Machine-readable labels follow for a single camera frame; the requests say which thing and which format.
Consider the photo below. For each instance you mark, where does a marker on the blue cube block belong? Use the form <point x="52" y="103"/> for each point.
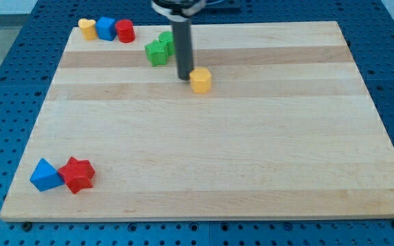
<point x="105" y="28"/>

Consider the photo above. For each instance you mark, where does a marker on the wooden board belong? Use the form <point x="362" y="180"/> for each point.
<point x="288" y="131"/>

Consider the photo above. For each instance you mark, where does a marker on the yellow heart block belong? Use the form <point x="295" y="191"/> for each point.
<point x="88" y="28"/>

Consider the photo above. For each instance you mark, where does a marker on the red cylinder block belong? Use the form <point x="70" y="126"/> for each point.
<point x="125" y="31"/>

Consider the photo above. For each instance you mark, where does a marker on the green circle block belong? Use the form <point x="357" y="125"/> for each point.
<point x="167" y="38"/>

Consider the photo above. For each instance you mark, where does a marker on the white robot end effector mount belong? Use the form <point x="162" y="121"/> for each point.
<point x="180" y="7"/>

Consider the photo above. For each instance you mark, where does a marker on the blue triangle block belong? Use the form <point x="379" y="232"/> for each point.
<point x="45" y="176"/>

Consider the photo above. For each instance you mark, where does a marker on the yellow hexagon block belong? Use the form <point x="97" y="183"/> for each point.
<point x="200" y="80"/>

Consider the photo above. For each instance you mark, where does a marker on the red star block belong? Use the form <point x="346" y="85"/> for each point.
<point x="77" y="174"/>

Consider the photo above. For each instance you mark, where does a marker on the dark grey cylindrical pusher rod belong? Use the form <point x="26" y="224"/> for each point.
<point x="182" y="34"/>

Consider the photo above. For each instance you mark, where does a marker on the green star block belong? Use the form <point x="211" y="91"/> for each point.
<point x="156" y="53"/>

